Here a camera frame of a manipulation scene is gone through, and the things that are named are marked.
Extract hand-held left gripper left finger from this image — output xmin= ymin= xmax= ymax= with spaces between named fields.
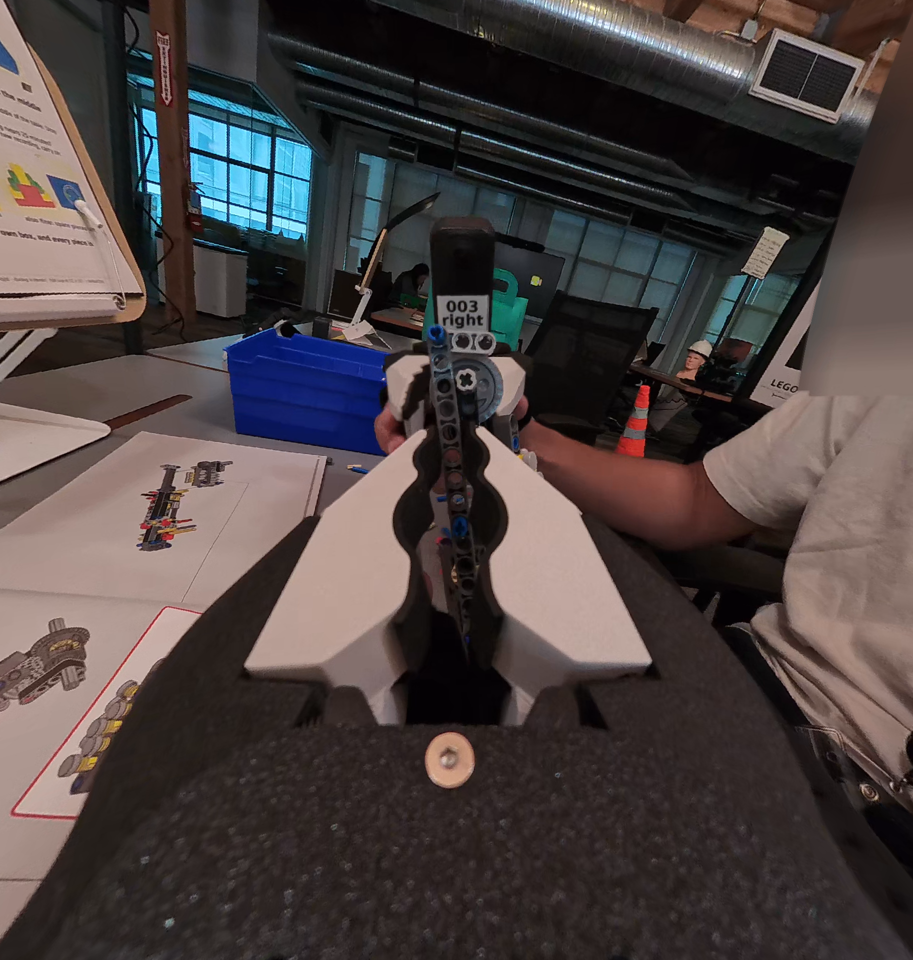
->
xmin=245 ymin=429 xmax=431 ymax=726

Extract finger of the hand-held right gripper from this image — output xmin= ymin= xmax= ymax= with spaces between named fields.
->
xmin=383 ymin=352 xmax=433 ymax=439
xmin=492 ymin=354 xmax=536 ymax=450

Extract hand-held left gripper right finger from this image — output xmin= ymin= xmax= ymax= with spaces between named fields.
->
xmin=475 ymin=427 xmax=654 ymax=726

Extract brick-built car chassis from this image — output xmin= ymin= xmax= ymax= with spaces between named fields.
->
xmin=426 ymin=333 xmax=519 ymax=648

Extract person's right forearm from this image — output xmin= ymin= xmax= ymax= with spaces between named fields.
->
xmin=527 ymin=420 xmax=761 ymax=552

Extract person's right hand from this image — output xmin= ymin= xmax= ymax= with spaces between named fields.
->
xmin=374 ymin=403 xmax=411 ymax=456

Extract black mesh office chair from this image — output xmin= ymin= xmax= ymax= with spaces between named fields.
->
xmin=526 ymin=291 xmax=662 ymax=444

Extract black monitor screen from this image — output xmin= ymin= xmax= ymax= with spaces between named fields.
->
xmin=494 ymin=240 xmax=567 ymax=333

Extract blue plastic bin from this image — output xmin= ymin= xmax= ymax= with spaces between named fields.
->
xmin=226 ymin=332 xmax=392 ymax=456

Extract building instruction booklet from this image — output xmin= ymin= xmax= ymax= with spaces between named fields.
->
xmin=0 ymin=431 xmax=330 ymax=886

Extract orange traffic cone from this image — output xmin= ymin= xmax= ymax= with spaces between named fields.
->
xmin=615 ymin=384 xmax=651 ymax=457

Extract white cabinet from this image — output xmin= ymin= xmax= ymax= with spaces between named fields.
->
xmin=192 ymin=243 xmax=248 ymax=318

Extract white floor sign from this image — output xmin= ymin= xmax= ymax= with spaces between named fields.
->
xmin=749 ymin=279 xmax=819 ymax=410

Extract hanging paper note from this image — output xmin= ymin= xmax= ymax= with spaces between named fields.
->
xmin=740 ymin=226 xmax=791 ymax=280

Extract instruction sheet on stand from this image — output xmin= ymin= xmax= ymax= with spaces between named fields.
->
xmin=0 ymin=0 xmax=147 ymax=335

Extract white air vent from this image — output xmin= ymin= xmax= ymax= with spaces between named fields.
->
xmin=749 ymin=28 xmax=867 ymax=125

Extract person's dark trousers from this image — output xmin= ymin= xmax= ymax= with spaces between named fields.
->
xmin=715 ymin=622 xmax=913 ymax=909

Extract laminated instruction sheet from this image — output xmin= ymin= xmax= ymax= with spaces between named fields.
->
xmin=0 ymin=0 xmax=144 ymax=301

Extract silver ventilation duct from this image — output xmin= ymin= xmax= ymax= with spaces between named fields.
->
xmin=366 ymin=0 xmax=878 ymax=144

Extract wooden post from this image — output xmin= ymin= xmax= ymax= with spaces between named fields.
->
xmin=147 ymin=0 xmax=197 ymax=325

